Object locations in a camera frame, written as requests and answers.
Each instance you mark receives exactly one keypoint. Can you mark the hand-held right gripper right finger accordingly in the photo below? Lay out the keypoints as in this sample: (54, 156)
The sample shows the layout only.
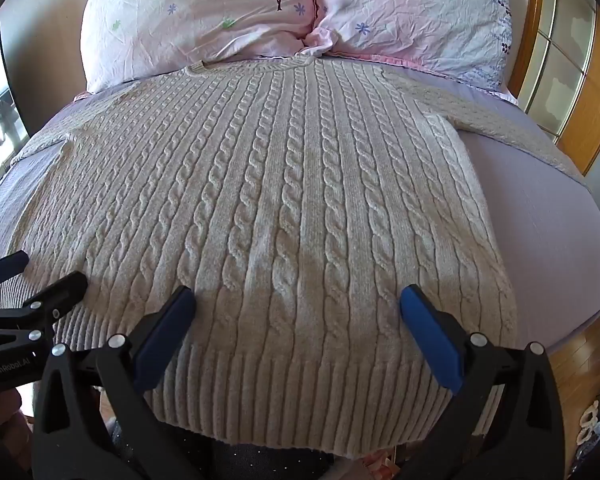
(432, 337)

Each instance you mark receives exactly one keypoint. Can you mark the person's dark speckled pants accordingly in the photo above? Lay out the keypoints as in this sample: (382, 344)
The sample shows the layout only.
(260, 462)

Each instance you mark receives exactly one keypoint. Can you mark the pink floral pillow tree print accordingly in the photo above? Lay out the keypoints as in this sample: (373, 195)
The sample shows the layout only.
(200, 15)

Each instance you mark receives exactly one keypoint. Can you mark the pink floral pillow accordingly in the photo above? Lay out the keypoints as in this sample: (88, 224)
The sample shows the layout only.
(415, 15)

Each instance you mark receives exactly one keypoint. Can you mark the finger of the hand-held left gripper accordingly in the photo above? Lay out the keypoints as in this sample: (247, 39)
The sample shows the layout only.
(62, 291)
(7, 263)

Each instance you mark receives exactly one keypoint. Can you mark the lilac bed sheet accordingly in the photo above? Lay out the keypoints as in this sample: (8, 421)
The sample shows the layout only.
(540, 240)

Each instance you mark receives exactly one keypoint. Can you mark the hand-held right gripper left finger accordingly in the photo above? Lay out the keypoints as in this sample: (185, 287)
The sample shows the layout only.
(164, 332)

